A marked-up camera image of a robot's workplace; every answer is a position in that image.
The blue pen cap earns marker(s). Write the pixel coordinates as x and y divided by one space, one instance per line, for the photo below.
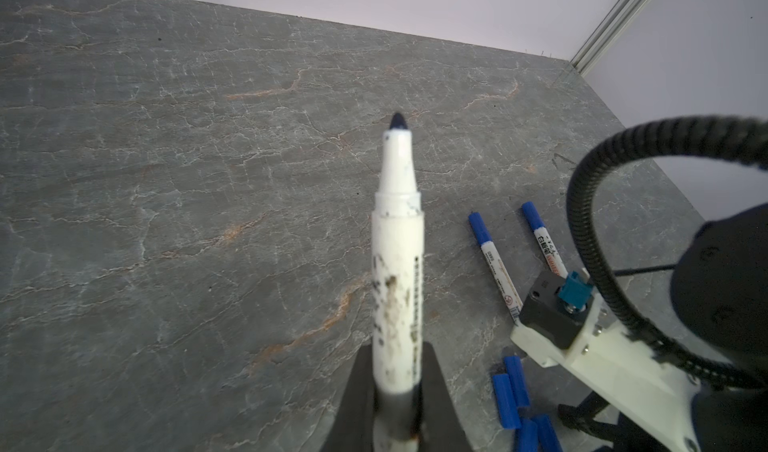
547 437
506 404
514 370
526 438

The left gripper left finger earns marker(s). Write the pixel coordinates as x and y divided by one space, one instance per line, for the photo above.
352 430

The aluminium frame rails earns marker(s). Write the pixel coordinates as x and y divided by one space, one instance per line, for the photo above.
608 31

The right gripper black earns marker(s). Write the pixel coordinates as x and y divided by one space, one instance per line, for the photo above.
719 292

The white marker pen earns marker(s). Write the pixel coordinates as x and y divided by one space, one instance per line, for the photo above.
499 271
544 240
398 238

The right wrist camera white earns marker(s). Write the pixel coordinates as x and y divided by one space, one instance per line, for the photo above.
633 399

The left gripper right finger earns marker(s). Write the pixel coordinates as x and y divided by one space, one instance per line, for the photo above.
441 429

